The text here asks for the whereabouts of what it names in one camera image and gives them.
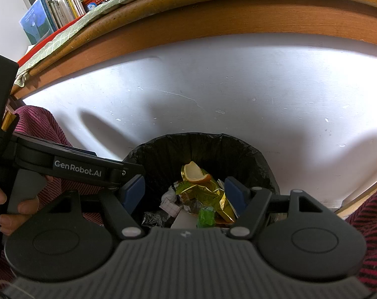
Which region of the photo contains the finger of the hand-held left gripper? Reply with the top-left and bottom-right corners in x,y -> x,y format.
107,161 -> 146,191

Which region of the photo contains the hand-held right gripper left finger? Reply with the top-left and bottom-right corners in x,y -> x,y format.
47,175 -> 146,240

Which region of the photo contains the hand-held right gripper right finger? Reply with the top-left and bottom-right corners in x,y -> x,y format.
224,176 -> 330,240

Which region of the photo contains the golden snack wrapper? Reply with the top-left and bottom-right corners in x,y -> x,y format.
176,179 -> 239,223

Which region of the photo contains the black bag-lined trash bin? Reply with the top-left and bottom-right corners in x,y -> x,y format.
123,133 -> 276,229

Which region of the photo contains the white tissue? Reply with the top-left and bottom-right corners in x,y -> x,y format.
160,185 -> 180,215

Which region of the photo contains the green wrapper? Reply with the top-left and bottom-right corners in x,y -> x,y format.
196,207 -> 216,228

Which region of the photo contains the orange peel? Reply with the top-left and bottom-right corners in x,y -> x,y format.
181,161 -> 212,184

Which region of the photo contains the row of upright books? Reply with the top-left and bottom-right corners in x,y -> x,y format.
18,0 -> 87,46

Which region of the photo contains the person's left leg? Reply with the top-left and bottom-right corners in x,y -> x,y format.
0,105 -> 105,290

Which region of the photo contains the person's leg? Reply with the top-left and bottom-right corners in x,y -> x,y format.
344,181 -> 377,293
0,105 -> 105,290

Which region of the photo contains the yellow wooden piece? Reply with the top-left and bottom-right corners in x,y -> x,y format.
1,110 -> 18,131

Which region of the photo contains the red board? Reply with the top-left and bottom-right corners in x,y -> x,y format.
17,22 -> 86,66

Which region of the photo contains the green grid tablecloth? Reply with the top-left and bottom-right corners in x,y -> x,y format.
14,0 -> 377,88

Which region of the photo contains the person's right leg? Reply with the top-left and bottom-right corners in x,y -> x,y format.
344,181 -> 377,293

